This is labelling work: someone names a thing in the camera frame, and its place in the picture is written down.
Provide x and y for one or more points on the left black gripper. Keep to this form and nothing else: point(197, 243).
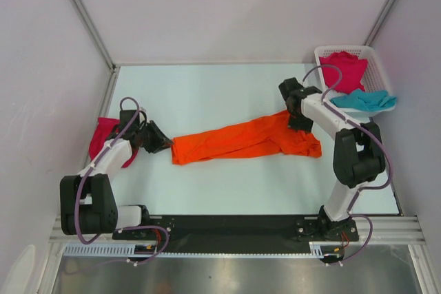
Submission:
point(160, 140)

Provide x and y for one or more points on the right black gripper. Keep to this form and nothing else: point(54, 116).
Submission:
point(306, 126)

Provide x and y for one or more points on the orange t shirt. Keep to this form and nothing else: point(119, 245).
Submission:
point(264, 136)

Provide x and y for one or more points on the white plastic basket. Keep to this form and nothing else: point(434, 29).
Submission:
point(374, 79)

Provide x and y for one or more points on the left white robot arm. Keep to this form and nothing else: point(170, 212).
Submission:
point(87, 200)

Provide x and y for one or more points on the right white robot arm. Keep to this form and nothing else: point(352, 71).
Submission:
point(358, 156)

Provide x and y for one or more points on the folded crimson t shirt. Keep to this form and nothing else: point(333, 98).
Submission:
point(104, 128)

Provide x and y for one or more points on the crimson t shirt in basket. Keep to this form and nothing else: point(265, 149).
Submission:
point(352, 69)

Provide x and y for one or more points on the teal t shirt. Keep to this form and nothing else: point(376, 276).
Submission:
point(377, 101)

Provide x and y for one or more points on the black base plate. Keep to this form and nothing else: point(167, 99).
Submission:
point(259, 234)

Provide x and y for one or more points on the aluminium frame rail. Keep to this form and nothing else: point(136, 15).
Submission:
point(142, 242)

